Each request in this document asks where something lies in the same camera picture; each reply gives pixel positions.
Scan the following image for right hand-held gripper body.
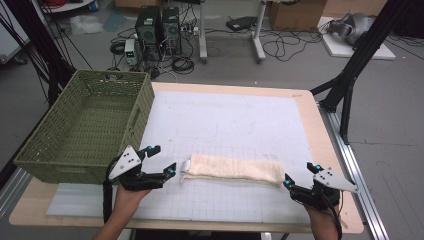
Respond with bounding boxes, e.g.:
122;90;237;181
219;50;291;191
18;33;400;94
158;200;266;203
289;169;361;212

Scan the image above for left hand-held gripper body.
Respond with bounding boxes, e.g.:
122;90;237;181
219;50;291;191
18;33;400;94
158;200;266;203
108;145;166;192

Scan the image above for cream towel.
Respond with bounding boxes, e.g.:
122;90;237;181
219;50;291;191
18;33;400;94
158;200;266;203
180;153;286;188

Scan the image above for person's left hand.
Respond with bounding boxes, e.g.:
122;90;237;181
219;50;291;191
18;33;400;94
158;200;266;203
114;183;152;210

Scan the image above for person's right hand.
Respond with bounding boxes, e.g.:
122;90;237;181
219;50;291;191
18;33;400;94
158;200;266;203
304;203;340;229

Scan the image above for green woven plastic basket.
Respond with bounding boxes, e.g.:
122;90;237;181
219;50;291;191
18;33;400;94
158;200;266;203
13;69;156;186

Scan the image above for white grid mat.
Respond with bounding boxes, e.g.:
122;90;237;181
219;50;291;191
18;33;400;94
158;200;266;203
46;89;316;225

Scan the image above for grey bench power supply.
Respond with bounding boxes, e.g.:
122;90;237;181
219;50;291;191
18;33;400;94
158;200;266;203
124;38;140;66

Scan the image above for black computer tower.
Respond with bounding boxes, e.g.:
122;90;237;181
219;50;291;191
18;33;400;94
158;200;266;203
134;5;164;62
161;5;183;56

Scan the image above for white platform board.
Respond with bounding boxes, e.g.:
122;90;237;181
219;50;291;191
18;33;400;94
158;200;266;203
318;16;397;61

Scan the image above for white power strip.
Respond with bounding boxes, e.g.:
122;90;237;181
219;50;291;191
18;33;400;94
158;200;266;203
180;25;200;36

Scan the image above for white desk leg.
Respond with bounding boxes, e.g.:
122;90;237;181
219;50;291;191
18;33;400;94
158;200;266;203
251;0;268;64
198;0;210;64

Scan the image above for blue sheet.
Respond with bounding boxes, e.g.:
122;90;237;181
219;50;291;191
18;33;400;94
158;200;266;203
102;11;130;34

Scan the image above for clear plastic bag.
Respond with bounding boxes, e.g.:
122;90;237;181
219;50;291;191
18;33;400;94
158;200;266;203
69;14;105;36

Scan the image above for grey robot part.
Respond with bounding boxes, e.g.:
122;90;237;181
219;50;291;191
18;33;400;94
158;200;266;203
326;12;376;46

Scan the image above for large cardboard box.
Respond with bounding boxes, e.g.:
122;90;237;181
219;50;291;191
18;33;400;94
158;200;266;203
268;0;328;33

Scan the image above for black flat device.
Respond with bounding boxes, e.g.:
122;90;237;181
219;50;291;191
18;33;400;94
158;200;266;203
225;15;258;33

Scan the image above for white round table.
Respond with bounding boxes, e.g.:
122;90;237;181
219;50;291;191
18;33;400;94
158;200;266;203
39;0;96;14

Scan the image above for white cabinet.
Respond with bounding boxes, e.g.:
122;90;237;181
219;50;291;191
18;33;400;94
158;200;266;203
0;6;31;65

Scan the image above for aluminium rail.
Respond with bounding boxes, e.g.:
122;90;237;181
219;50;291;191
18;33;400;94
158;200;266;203
0;166;33;218
318;102;391;240

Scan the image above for coiled black cable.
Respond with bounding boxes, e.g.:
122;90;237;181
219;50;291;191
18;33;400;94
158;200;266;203
171;55;196;75

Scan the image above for loose black floor cables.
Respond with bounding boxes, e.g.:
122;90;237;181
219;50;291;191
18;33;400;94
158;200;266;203
261;28;325;63

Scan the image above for black metal frame stand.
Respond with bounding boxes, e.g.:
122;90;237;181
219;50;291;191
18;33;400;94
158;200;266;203
0;0;76;108
309;0;415;146

